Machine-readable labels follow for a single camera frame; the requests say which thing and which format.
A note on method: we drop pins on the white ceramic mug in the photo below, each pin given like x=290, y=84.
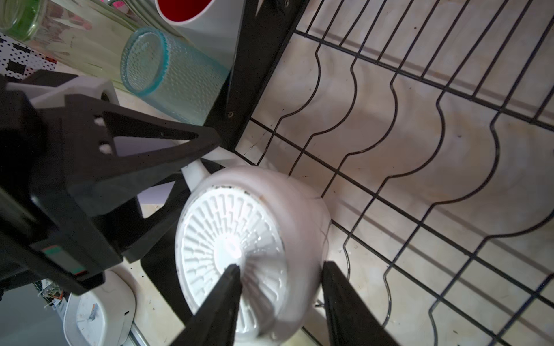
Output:
x=272, y=226

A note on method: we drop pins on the black wire dish rack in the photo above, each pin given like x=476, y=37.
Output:
x=427, y=128

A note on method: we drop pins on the tall green glass cup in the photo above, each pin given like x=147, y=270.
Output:
x=88, y=36

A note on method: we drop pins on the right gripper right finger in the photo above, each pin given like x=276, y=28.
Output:
x=349, y=321

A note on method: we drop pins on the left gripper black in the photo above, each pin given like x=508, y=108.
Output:
x=73, y=162

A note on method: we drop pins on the teal textured plastic cup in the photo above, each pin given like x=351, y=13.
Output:
x=171, y=75

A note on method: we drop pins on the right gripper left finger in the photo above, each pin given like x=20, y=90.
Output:
x=215, y=322

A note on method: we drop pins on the white mug red inside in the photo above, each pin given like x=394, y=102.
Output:
x=210, y=25

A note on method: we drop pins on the white square alarm clock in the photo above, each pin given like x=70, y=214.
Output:
x=102, y=316

